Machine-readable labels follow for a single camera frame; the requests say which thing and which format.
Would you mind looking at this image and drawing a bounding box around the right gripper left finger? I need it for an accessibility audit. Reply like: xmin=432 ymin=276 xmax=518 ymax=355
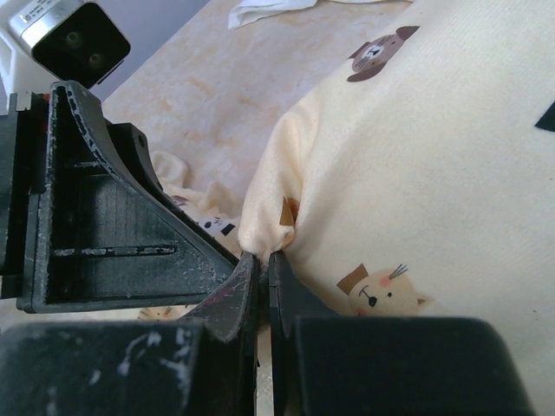
xmin=180 ymin=253 xmax=260 ymax=415

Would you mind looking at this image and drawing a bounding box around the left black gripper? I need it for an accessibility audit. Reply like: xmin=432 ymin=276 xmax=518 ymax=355
xmin=1 ymin=81 xmax=237 ymax=313

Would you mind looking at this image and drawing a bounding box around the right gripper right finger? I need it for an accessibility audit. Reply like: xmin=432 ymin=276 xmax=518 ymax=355
xmin=268 ymin=251 xmax=337 ymax=415

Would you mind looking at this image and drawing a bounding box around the cream animal print cushion cover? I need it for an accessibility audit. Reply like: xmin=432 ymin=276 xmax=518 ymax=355
xmin=238 ymin=0 xmax=555 ymax=324

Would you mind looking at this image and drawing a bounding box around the white cloth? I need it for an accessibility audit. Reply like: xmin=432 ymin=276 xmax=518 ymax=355
xmin=228 ymin=0 xmax=317 ymax=29

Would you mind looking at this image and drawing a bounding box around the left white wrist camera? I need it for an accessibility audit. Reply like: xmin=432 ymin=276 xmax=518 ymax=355
xmin=1 ymin=1 xmax=131 ymax=94

